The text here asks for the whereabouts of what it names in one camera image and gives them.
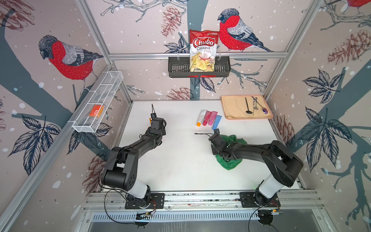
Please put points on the purple spoon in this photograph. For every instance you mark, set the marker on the purple spoon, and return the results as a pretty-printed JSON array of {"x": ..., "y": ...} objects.
[{"x": 265, "y": 111}]

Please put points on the aluminium front rail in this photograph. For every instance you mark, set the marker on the aluminium front rail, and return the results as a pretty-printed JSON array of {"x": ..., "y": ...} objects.
[{"x": 203, "y": 200}]

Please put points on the green microfibre cloth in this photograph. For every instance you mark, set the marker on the green microfibre cloth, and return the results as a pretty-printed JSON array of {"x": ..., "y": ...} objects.
[{"x": 230, "y": 164}]

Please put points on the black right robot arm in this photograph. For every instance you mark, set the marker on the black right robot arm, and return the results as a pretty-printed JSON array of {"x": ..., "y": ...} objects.
[{"x": 283, "y": 164}]

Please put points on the red cassava chips bag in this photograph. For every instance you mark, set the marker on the red cassava chips bag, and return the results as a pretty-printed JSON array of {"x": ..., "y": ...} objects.
[{"x": 203, "y": 47}]

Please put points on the light blue toothpaste tube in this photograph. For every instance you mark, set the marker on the light blue toothpaste tube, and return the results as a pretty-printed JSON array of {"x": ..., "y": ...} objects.
[{"x": 216, "y": 122}]

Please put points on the orange packet in basket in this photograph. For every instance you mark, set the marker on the orange packet in basket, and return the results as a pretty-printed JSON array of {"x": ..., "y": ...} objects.
[{"x": 96, "y": 111}]

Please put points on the white wire shelf basket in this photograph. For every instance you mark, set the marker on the white wire shelf basket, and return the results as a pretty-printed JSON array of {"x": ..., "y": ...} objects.
[{"x": 102, "y": 95}]

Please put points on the light pink toothpaste tube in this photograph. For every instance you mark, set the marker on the light pink toothpaste tube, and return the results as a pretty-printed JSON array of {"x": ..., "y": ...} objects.
[{"x": 212, "y": 118}]

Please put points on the dark pink toothpaste tube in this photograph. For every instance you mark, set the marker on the dark pink toothpaste tube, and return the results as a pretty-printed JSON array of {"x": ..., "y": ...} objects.
[{"x": 206, "y": 117}]

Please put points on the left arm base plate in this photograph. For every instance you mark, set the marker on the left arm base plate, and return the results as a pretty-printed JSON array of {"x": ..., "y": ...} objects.
[{"x": 150, "y": 201}]

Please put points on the black ladle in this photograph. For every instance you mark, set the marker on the black ladle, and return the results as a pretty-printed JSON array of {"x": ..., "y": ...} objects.
[{"x": 248, "y": 110}]

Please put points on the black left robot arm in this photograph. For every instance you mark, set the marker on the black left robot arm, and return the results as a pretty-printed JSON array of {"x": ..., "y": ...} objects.
[{"x": 120, "y": 171}]

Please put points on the black wall basket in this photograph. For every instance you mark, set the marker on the black wall basket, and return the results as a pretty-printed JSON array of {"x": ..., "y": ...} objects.
[{"x": 183, "y": 67}]

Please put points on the beige cloth mat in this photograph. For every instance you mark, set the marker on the beige cloth mat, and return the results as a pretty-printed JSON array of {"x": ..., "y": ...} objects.
[{"x": 234, "y": 107}]

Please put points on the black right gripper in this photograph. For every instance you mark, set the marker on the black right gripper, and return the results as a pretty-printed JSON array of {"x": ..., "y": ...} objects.
[{"x": 213, "y": 151}]

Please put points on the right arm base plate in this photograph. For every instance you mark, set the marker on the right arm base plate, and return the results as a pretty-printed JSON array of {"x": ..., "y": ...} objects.
[{"x": 249, "y": 200}]

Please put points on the white orange-capped toothpaste tube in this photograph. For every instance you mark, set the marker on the white orange-capped toothpaste tube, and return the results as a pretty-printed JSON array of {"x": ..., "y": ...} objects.
[{"x": 201, "y": 116}]

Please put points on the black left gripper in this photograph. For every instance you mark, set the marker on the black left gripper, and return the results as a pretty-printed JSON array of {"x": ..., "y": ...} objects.
[{"x": 163, "y": 131}]

